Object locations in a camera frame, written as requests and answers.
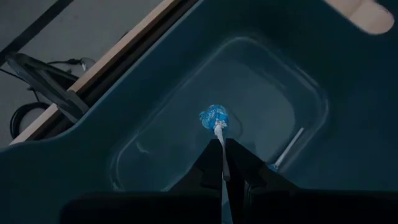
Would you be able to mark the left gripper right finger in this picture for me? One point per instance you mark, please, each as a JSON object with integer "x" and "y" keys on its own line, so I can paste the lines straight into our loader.
{"x": 245, "y": 174}

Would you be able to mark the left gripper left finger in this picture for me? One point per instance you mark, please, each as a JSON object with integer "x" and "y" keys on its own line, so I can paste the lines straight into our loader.
{"x": 208, "y": 174}

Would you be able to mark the teal plastic bin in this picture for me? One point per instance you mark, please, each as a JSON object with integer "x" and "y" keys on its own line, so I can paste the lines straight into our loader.
{"x": 155, "y": 124}

